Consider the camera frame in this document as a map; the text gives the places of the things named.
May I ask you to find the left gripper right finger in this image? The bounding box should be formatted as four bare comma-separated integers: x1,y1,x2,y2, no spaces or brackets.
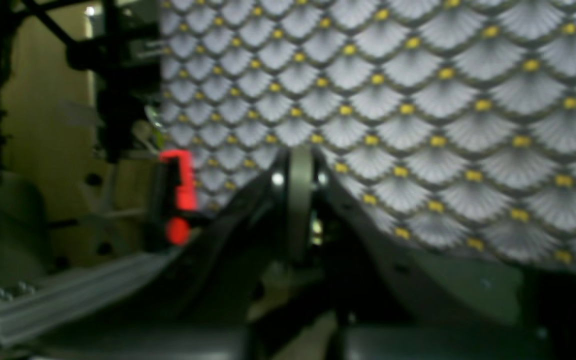
313,150,576,360

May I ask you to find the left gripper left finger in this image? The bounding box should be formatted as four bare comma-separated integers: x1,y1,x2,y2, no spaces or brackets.
33,148,314,360

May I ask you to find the red clamp at left edge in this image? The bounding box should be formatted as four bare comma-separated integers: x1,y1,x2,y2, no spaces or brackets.
142,149,208,253

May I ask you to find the fan-patterned tablecloth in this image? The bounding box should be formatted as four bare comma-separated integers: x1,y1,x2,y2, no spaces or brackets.
158,0,576,272

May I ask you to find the aluminium frame rail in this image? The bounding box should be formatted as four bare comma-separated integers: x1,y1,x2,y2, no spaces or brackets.
0,249,181,347

